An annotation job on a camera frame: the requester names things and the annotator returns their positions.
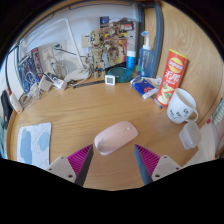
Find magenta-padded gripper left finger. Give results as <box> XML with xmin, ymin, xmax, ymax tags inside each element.
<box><xmin>45</xmin><ymin>143</ymin><xmax>95</xmax><ymax>187</ymax></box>

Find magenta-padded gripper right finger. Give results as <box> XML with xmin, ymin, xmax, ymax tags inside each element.
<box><xmin>133</xmin><ymin>144</ymin><xmax>183</xmax><ymax>186</ymax></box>

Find pink computer mouse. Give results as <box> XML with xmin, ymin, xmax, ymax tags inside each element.
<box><xmin>93</xmin><ymin>120</ymin><xmax>139</xmax><ymax>156</ymax></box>

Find blue cloud print mouse pad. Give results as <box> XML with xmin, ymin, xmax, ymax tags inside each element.
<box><xmin>16</xmin><ymin>122</ymin><xmax>53</xmax><ymax>170</ymax></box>

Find clear plastic cup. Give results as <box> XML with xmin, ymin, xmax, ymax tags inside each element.
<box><xmin>178</xmin><ymin>120</ymin><xmax>203</xmax><ymax>151</ymax></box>

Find white face print mug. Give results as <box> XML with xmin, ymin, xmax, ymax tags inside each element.
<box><xmin>166</xmin><ymin>87</ymin><xmax>199</xmax><ymax>125</ymax></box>

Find blue tissue pack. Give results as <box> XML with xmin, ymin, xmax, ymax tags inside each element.
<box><xmin>130</xmin><ymin>75</ymin><xmax>160</xmax><ymax>100</ymax></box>

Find white power adapter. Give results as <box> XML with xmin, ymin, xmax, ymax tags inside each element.
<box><xmin>44</xmin><ymin>72</ymin><xmax>68</xmax><ymax>91</ymax></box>

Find black pen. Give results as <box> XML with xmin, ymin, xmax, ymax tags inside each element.
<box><xmin>72</xmin><ymin>79</ymin><xmax>106</xmax><ymax>89</ymax></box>

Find red chips can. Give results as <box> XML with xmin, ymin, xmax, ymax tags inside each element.
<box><xmin>155</xmin><ymin>48</ymin><xmax>190</xmax><ymax>108</ymax></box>

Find white desk lamp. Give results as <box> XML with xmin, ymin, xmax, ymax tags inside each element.
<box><xmin>23</xmin><ymin>17</ymin><xmax>93</xmax><ymax>83</ymax></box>

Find small white desk clock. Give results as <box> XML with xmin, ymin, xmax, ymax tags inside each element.
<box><xmin>104</xmin><ymin>74</ymin><xmax>117</xmax><ymax>86</ymax></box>

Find teal round dish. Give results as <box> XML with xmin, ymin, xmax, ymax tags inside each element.
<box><xmin>107</xmin><ymin>66</ymin><xmax>134</xmax><ymax>84</ymax></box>

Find blue robot model box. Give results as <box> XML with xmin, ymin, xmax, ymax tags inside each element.
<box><xmin>17</xmin><ymin>47</ymin><xmax>45</xmax><ymax>94</ymax></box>

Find blue spray bottle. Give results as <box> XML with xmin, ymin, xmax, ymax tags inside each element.
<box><xmin>137</xmin><ymin>30</ymin><xmax>155</xmax><ymax>78</ymax></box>

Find brown tree figurine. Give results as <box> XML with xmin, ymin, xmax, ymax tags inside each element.
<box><xmin>85</xmin><ymin>29</ymin><xmax>116</xmax><ymax>80</ymax></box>

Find colourful poster box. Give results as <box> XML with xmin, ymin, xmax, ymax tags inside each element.
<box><xmin>99</xmin><ymin>15</ymin><xmax>139</xmax><ymax>68</ymax></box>

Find white tangled cables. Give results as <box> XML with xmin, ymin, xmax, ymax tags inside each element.
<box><xmin>18</xmin><ymin>71</ymin><xmax>51</xmax><ymax>109</ymax></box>

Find grey metal desk frame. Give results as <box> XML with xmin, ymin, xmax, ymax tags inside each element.
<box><xmin>6</xmin><ymin>0</ymin><xmax>165</xmax><ymax>79</ymax></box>

